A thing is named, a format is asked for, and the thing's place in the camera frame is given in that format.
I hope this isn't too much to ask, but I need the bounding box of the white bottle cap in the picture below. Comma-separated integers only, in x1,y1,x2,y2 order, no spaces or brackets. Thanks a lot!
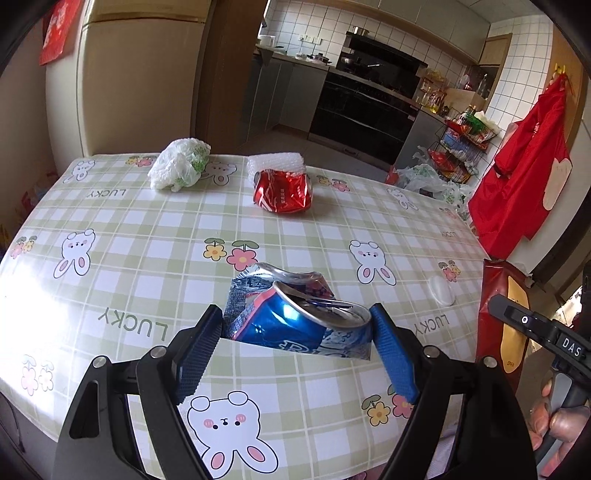
427,277,455,306

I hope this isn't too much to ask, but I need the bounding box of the pile of plastic bags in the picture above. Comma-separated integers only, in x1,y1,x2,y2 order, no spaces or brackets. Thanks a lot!
392,145,474,217

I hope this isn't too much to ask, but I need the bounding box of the crushed red can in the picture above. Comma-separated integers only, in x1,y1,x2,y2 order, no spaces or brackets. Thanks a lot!
253,168,315,215

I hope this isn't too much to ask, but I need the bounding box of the dark red snack bag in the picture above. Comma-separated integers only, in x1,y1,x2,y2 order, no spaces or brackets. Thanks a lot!
475,258,534,393

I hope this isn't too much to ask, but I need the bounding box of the red apron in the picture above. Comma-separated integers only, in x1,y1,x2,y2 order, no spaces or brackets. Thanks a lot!
468,74,573,259

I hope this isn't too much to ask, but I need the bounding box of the black range hood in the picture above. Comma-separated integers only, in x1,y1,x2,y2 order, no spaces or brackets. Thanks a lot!
339,31,428,81

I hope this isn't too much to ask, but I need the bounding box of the grey kitchen counter cabinet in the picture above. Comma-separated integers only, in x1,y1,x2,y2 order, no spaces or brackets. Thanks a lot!
240,48,331,139

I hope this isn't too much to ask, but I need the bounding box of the beige refrigerator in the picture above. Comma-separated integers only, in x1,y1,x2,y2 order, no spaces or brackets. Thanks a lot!
44,0,208,174

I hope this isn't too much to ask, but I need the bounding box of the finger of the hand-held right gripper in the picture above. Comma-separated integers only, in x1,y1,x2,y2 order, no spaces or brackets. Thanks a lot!
489,293,587,364

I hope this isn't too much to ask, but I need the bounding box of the red wall poster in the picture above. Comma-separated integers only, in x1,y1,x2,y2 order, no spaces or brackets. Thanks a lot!
39,0,86,65

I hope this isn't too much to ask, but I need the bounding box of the white bubble wrap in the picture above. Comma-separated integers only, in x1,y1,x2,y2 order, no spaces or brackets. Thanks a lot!
246,151,306,188

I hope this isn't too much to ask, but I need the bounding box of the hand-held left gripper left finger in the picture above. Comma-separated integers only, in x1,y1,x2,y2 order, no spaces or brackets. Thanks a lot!
51,304,225,480

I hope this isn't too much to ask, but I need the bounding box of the wire storage rack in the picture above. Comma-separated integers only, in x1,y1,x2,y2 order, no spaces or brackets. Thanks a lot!
427,105,502,185

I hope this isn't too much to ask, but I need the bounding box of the black oven stove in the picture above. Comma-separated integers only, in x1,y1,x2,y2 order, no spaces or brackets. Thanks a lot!
308,69,423,169

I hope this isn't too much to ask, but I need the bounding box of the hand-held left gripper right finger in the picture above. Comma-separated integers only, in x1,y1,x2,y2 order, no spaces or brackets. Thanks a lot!
369,302,539,480

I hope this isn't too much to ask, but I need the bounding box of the wooden wall cabinet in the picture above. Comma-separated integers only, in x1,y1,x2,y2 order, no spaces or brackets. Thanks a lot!
478,34,513,100

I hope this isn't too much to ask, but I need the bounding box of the cluster of condiment bottles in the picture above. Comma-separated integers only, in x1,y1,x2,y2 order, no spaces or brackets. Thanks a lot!
414,69,448,114

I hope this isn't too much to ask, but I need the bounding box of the checked tablecloth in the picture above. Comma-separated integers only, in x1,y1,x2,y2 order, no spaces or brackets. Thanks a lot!
0,154,492,480

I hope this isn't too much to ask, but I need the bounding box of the crushed blue can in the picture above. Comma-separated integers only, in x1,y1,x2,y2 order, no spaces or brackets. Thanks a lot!
223,261,374,361

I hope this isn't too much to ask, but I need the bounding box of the white green plastic bag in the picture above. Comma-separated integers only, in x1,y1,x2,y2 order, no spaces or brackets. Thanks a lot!
148,137,212,192

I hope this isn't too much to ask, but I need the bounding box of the person's right hand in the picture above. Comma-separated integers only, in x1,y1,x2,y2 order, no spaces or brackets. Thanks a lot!
529,378,587,472

